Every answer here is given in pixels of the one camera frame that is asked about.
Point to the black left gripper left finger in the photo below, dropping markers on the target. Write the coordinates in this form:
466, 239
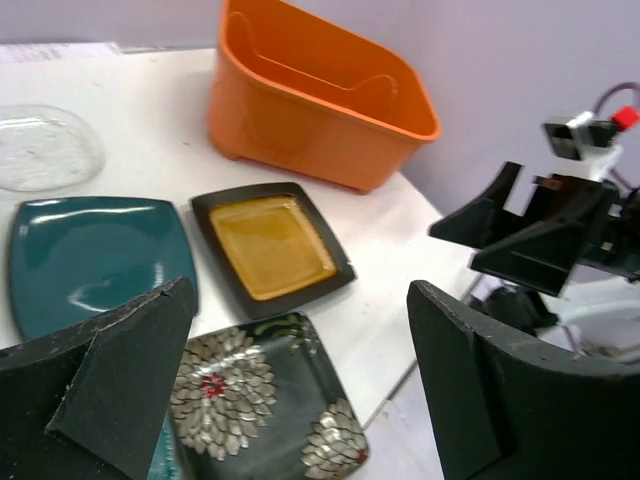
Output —
89, 401

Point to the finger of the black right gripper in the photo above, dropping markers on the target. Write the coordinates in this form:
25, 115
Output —
562, 228
484, 223

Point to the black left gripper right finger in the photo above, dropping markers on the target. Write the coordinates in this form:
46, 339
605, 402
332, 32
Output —
506, 405

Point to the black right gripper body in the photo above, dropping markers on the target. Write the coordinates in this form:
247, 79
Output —
617, 250

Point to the black floral square plate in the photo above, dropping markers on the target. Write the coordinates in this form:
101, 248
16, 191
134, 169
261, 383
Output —
263, 401

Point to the black yellow square plate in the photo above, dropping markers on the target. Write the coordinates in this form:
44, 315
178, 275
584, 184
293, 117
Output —
273, 247

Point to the orange plastic bin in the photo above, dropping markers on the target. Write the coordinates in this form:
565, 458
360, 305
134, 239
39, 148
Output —
294, 91

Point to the dark teal square plate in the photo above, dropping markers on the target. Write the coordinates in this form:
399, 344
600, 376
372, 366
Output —
69, 259

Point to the clear glass plate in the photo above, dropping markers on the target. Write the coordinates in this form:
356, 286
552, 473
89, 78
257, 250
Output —
45, 148

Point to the white paper sheets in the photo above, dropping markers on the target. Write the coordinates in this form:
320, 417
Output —
34, 52

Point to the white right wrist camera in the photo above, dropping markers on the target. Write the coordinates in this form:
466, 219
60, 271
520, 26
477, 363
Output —
585, 135

